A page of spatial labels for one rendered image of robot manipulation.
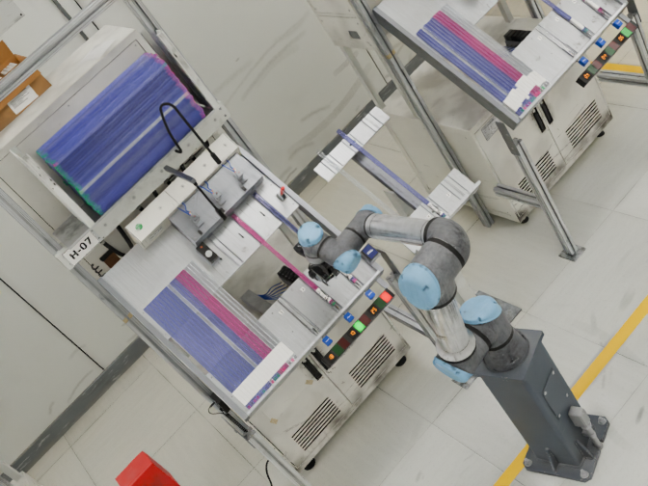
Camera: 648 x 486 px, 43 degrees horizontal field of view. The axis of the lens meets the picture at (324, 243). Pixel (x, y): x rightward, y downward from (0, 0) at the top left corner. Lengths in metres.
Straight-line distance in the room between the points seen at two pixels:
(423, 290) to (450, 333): 0.26
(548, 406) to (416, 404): 0.84
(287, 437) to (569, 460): 1.08
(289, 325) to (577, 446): 1.04
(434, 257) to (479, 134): 1.45
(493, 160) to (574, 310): 0.71
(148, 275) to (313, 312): 0.60
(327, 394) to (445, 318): 1.23
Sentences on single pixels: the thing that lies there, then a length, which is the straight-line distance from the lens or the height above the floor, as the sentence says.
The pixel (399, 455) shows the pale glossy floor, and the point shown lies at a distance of 3.31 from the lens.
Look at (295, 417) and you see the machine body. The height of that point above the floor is 0.28.
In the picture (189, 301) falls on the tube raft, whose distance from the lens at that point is 2.86.
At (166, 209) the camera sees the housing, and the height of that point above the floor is 1.24.
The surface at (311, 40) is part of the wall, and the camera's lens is 4.86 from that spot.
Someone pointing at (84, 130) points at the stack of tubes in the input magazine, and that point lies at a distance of 2.75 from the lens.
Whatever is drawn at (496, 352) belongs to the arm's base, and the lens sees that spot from 2.53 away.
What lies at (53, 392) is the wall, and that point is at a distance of 4.72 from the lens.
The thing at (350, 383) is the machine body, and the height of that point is 0.18.
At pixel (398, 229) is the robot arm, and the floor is 1.13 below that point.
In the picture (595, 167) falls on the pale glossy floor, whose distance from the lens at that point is 3.94.
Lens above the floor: 2.47
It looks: 34 degrees down
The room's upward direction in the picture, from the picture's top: 37 degrees counter-clockwise
